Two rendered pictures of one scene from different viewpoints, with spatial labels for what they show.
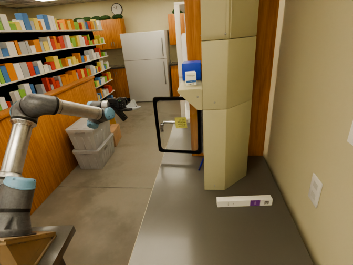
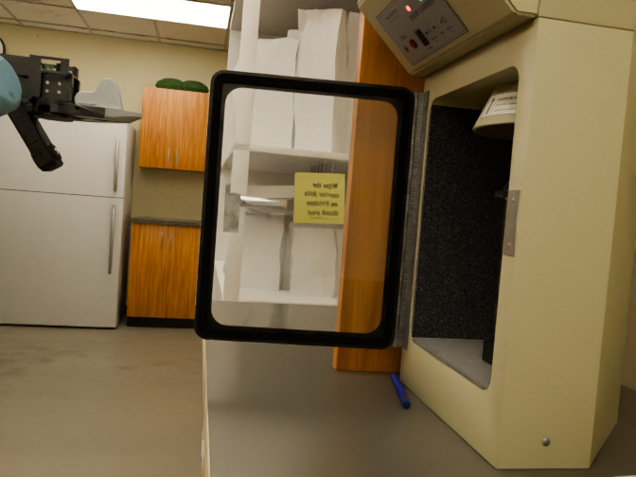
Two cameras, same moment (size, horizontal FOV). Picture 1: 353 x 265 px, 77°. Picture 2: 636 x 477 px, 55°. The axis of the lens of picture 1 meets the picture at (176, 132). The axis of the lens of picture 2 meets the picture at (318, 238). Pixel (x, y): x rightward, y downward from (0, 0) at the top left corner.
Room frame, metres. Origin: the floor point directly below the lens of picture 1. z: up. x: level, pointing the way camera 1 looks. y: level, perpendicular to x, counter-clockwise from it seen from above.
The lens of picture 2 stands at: (0.46, 0.27, 1.20)
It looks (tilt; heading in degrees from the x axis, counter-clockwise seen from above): 3 degrees down; 340
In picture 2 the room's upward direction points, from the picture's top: 4 degrees clockwise
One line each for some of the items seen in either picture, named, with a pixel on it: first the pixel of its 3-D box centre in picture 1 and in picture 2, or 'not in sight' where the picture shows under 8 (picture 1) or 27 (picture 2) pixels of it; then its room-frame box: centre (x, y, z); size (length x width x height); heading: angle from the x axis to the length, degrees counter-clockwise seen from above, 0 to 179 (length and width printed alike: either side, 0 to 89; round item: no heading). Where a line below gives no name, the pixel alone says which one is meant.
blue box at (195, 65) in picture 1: (191, 70); not in sight; (1.24, -0.11, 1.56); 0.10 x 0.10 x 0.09; 82
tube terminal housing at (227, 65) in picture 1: (226, 114); (553, 130); (1.12, -0.28, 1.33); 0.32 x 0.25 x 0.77; 172
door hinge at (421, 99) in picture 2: (202, 126); (410, 220); (1.29, -0.17, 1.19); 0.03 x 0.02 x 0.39; 172
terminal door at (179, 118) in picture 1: (177, 126); (304, 213); (1.33, -0.01, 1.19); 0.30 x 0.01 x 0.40; 76
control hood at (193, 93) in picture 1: (191, 91); (431, 7); (1.15, -0.10, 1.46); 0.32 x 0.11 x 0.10; 172
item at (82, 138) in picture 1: (91, 131); not in sight; (3.03, 1.26, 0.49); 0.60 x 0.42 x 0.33; 172
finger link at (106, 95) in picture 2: (132, 105); (108, 98); (1.41, 0.27, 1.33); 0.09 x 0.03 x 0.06; 82
